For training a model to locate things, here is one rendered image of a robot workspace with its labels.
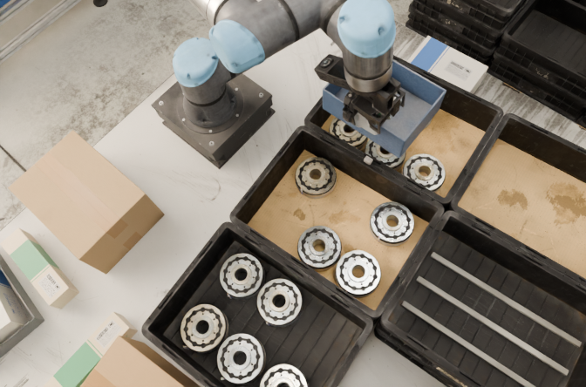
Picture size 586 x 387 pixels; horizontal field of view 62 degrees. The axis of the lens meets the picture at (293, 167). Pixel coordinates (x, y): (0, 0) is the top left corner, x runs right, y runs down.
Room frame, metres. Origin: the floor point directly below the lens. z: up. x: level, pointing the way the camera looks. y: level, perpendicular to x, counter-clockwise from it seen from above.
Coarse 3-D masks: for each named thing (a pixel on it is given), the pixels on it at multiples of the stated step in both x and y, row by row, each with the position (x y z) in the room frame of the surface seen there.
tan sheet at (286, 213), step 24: (336, 168) 0.52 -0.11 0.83; (288, 192) 0.48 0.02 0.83; (336, 192) 0.46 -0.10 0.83; (360, 192) 0.45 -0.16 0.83; (264, 216) 0.42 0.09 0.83; (288, 216) 0.41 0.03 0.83; (312, 216) 0.40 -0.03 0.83; (336, 216) 0.39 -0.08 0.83; (360, 216) 0.38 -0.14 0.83; (288, 240) 0.35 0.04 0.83; (360, 240) 0.32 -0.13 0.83; (408, 240) 0.30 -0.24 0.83; (336, 264) 0.28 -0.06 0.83; (384, 264) 0.26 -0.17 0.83; (384, 288) 0.20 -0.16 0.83
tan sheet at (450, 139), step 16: (432, 128) 0.59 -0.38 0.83; (448, 128) 0.58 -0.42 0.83; (464, 128) 0.57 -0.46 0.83; (416, 144) 0.55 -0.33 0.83; (432, 144) 0.54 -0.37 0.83; (448, 144) 0.54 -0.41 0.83; (464, 144) 0.53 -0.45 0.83; (448, 160) 0.49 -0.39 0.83; (464, 160) 0.48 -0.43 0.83; (448, 176) 0.45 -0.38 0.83
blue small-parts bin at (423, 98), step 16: (400, 64) 0.59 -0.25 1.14; (400, 80) 0.58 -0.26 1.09; (416, 80) 0.56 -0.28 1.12; (336, 96) 0.58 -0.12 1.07; (416, 96) 0.55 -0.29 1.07; (432, 96) 0.53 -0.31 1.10; (336, 112) 0.53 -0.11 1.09; (400, 112) 0.51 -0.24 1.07; (416, 112) 0.51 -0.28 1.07; (432, 112) 0.48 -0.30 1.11; (384, 128) 0.45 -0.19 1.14; (400, 128) 0.48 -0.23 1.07; (416, 128) 0.44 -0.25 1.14; (384, 144) 0.44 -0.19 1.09; (400, 144) 0.42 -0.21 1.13
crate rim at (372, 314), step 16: (304, 128) 0.60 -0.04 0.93; (288, 144) 0.57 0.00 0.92; (336, 144) 0.54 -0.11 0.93; (272, 160) 0.52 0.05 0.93; (384, 176) 0.44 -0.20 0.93; (416, 192) 0.38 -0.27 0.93; (240, 208) 0.42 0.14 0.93; (240, 224) 0.38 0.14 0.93; (432, 224) 0.30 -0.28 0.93; (288, 256) 0.29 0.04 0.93; (416, 256) 0.24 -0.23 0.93; (400, 272) 0.21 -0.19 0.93; (336, 288) 0.21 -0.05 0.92; (352, 304) 0.16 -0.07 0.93; (384, 304) 0.15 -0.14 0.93
